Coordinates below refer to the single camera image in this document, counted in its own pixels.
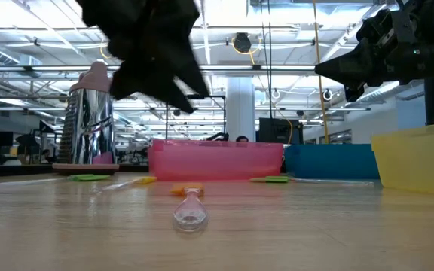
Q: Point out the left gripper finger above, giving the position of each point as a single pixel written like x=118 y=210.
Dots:
x=190 y=75
x=149 y=83

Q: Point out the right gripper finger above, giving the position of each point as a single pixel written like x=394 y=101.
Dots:
x=354 y=92
x=352 y=67

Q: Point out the white building pillar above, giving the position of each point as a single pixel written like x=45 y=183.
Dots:
x=240 y=113

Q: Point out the black office chair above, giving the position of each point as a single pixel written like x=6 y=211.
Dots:
x=220 y=136

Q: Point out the blue plastic bin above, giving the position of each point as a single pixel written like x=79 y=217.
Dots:
x=330 y=162

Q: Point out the person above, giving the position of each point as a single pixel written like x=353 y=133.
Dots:
x=242 y=139

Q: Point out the black cabinet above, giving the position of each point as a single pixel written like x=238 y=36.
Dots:
x=277 y=131

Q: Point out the pink plastic bin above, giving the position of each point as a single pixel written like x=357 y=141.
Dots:
x=213 y=162

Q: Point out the yellow plastic bin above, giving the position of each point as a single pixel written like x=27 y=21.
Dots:
x=420 y=162

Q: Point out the black metal stand frame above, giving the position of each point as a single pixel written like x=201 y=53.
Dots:
x=222 y=113

